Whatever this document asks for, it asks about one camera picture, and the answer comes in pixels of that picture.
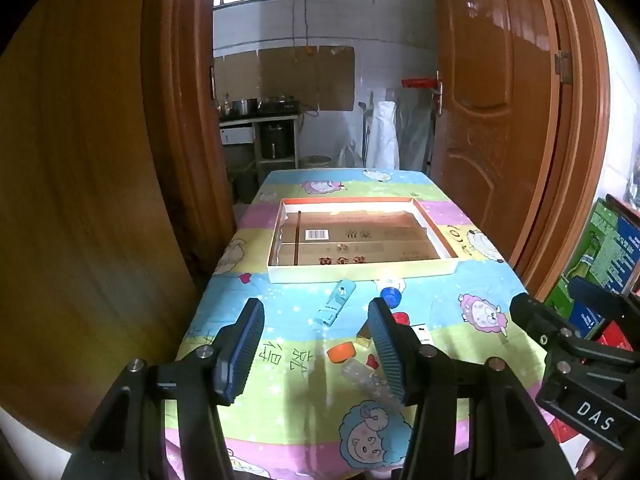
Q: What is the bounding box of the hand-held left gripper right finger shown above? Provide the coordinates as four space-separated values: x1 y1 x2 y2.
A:
367 297 576 480

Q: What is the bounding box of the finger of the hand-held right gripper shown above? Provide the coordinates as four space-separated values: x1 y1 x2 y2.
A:
569 276 640 331
510 292 640 397

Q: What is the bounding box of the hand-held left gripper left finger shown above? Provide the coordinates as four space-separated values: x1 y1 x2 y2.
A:
60 297 266 480

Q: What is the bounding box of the gold bar lighter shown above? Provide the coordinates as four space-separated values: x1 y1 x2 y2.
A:
356 320 382 350

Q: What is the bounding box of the orange bottle cap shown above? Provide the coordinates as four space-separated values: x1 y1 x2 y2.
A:
327 342 357 364

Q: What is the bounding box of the light blue tube packet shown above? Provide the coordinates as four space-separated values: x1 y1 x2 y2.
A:
314 280 356 327

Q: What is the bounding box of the shallow cardboard box tray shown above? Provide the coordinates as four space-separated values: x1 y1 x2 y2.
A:
266 197 460 284

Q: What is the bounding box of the blue carton box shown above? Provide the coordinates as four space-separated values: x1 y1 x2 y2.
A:
567 302 604 337

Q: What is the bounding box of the red carton box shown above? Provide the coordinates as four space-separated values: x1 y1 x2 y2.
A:
592 321 640 353

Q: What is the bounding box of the green carton box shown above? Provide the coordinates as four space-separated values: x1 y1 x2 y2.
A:
544 197 640 311

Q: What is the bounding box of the cartoon sheep printed tablecloth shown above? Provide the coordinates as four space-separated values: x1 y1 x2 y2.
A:
162 169 576 480

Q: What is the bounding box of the brown wooden door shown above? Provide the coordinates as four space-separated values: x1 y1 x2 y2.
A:
429 0 563 266

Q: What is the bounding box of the white plastic bag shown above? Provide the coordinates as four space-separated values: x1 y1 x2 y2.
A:
336 142 365 168

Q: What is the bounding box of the black cooker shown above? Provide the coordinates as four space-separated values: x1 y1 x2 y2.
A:
260 122 292 159

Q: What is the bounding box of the clear plastic sheet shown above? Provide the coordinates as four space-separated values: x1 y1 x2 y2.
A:
399 87 434 171

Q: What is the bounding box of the white sack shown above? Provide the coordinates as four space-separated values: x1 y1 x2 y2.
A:
367 100 401 170

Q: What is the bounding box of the grey leaning pole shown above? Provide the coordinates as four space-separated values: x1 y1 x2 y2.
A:
357 101 374 167

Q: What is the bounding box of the metal door hinge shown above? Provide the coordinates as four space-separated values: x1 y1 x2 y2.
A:
554 51 574 84

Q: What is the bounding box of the kitchen counter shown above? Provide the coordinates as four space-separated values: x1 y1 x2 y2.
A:
218 109 303 176

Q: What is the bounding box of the metal door handle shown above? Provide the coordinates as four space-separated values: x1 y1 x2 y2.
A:
432 71 446 117

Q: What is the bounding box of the brown wooden door frame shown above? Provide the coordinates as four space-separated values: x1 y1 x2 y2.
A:
142 0 612 301

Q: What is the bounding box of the cardboard sheet on wall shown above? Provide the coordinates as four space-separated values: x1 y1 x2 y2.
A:
212 45 357 112

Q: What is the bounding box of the hanging cord with orange knob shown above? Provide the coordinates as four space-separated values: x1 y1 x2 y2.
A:
301 0 315 57

